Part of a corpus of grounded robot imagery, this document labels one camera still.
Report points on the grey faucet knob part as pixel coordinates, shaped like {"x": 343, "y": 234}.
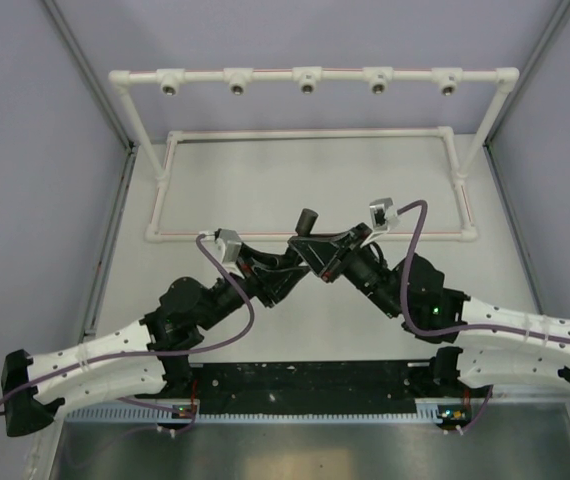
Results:
{"x": 306, "y": 222}

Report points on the aluminium frame post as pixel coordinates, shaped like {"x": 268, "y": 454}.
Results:
{"x": 95, "y": 295}
{"x": 530, "y": 156}

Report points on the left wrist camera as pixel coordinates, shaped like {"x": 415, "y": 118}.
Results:
{"x": 229, "y": 245}

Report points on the white PVC pipe frame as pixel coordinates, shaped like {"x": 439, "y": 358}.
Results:
{"x": 378, "y": 79}

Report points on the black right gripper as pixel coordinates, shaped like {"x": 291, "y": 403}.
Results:
{"x": 319, "y": 251}

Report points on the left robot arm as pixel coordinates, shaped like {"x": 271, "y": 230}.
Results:
{"x": 148, "y": 356}

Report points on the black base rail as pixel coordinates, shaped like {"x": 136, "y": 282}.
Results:
{"x": 313, "y": 388}

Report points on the right aluminium frame post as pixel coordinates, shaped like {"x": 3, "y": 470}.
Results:
{"x": 530, "y": 156}

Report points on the left aluminium frame post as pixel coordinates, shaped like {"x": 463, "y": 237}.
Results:
{"x": 95, "y": 295}

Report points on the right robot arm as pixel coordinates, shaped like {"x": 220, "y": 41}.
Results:
{"x": 480, "y": 344}

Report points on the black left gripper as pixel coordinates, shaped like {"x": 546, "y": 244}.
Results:
{"x": 267, "y": 284}

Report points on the grey slotted cable duct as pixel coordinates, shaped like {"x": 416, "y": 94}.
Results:
{"x": 422, "y": 412}

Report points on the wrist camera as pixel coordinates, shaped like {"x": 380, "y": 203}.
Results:
{"x": 384, "y": 215}
{"x": 229, "y": 245}

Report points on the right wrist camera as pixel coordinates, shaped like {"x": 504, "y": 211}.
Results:
{"x": 384, "y": 215}

